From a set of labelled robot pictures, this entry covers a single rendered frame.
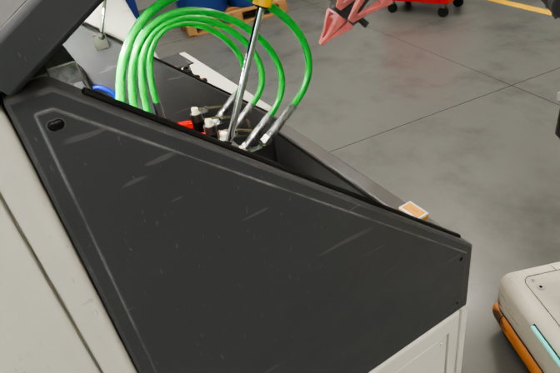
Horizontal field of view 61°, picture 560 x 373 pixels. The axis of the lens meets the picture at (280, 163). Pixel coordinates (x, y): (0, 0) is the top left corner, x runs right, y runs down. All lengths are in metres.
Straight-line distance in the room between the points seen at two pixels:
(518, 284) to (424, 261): 1.00
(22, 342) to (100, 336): 0.07
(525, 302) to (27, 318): 1.52
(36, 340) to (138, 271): 0.12
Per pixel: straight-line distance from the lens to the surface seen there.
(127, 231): 0.50
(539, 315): 1.75
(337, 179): 1.13
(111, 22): 1.16
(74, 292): 0.53
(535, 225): 2.50
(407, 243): 0.78
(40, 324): 0.55
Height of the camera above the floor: 1.58
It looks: 33 degrees down
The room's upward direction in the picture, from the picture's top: 10 degrees counter-clockwise
